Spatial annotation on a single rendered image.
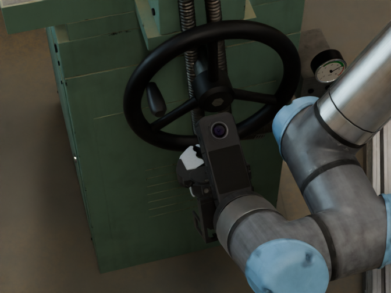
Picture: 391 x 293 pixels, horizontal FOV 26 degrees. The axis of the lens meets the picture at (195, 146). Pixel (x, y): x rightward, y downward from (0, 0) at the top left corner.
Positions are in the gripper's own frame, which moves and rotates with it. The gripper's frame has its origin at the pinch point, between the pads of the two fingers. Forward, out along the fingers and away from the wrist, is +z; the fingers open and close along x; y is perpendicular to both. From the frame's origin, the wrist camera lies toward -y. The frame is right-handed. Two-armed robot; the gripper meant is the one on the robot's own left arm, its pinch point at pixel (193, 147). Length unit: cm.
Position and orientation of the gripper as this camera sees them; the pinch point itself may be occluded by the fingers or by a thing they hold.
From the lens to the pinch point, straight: 116.3
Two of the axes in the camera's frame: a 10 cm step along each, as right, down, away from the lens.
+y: 1.3, 9.1, 3.9
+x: 9.5, -2.3, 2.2
